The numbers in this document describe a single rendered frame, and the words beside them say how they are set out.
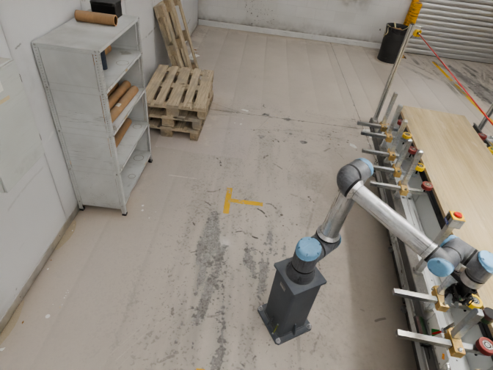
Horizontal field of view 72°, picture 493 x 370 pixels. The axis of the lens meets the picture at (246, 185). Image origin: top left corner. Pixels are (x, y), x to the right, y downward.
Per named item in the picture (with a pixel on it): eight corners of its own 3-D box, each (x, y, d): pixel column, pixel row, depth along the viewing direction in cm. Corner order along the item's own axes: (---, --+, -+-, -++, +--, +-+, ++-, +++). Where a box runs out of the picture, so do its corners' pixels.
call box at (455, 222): (446, 228, 189) (453, 218, 184) (442, 219, 195) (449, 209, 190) (458, 230, 189) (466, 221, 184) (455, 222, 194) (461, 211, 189)
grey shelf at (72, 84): (79, 210, 323) (29, 42, 223) (114, 156, 392) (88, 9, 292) (126, 216, 323) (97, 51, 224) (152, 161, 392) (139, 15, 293)
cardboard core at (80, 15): (73, 11, 258) (113, 16, 258) (78, 8, 264) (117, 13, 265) (75, 22, 263) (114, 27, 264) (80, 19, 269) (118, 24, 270)
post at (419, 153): (393, 200, 277) (419, 150, 246) (392, 197, 279) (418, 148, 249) (397, 200, 277) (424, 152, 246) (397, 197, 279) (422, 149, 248)
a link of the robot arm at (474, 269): (482, 244, 149) (506, 260, 143) (467, 262, 157) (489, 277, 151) (474, 255, 144) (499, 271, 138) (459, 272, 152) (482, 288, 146)
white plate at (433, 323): (439, 368, 174) (448, 360, 167) (426, 321, 194) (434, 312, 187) (440, 368, 174) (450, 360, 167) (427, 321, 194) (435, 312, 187)
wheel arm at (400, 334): (395, 338, 171) (398, 335, 168) (394, 332, 173) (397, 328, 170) (483, 357, 168) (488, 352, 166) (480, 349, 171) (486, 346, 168)
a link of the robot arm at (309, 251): (286, 260, 216) (291, 243, 205) (304, 248, 225) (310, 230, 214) (304, 277, 208) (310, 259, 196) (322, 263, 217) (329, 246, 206)
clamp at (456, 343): (450, 356, 167) (455, 352, 164) (442, 329, 177) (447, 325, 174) (461, 358, 167) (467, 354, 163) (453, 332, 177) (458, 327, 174)
